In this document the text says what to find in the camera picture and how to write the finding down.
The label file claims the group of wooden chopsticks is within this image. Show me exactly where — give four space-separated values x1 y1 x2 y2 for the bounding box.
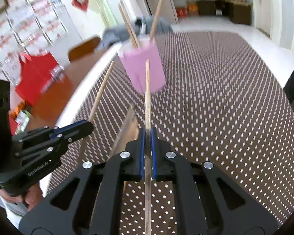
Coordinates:
108 104 140 157

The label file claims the brown dotted tablecloth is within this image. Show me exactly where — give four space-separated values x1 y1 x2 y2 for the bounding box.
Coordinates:
45 31 294 235

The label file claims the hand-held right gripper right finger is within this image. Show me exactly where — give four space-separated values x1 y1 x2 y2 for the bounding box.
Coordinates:
149 128 278 235

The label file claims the grey jacket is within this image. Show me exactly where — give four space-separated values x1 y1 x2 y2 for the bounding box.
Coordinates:
97 16 173 51

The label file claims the red bag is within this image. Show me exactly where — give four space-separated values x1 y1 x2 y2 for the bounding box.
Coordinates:
15 51 64 107

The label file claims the person's left hand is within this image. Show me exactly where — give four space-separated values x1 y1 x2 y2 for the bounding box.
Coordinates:
21 183 44 210

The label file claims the dark wooden desk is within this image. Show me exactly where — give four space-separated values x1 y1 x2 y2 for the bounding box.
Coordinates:
197 0 252 25

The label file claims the white door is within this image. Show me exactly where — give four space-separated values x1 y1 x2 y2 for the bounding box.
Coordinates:
251 0 272 37

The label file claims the small printed packet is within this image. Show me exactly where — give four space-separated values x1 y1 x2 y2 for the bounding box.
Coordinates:
15 110 31 133

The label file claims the wall of award certificates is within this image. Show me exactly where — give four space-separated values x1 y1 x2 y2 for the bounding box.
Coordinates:
0 0 69 79

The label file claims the orange cardboard box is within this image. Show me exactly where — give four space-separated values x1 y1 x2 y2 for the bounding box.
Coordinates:
187 1 199 16

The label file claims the single wooden chopstick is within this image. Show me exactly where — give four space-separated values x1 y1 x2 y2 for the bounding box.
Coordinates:
149 0 166 42
77 61 115 163
144 59 153 235
118 4 139 51
120 0 141 49

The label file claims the pink cup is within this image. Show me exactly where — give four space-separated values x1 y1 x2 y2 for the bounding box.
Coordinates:
117 35 166 95

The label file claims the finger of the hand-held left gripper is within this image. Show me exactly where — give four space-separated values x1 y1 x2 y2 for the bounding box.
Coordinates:
12 120 95 144
15 136 73 164

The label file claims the light green curtain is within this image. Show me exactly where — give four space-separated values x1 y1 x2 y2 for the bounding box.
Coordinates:
56 0 123 30

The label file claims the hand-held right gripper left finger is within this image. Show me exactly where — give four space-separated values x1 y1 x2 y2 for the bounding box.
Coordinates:
19 128 147 235

